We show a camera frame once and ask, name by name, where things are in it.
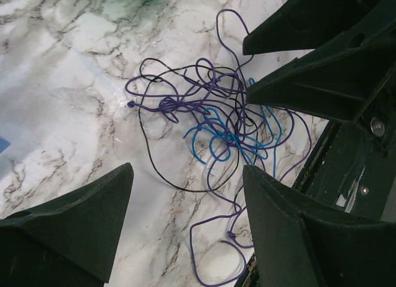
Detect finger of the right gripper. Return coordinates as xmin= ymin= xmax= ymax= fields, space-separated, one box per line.
xmin=243 ymin=0 xmax=366 ymax=55
xmin=247 ymin=18 xmax=395 ymax=122

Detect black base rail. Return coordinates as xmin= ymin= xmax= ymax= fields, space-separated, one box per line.
xmin=241 ymin=70 xmax=396 ymax=287

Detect wire bundle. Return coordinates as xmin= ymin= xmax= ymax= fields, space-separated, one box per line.
xmin=125 ymin=9 xmax=313 ymax=285

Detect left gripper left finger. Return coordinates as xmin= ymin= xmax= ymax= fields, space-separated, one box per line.
xmin=1 ymin=163 xmax=134 ymax=286

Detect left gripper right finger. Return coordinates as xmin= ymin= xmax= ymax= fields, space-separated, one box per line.
xmin=243 ymin=165 xmax=395 ymax=286

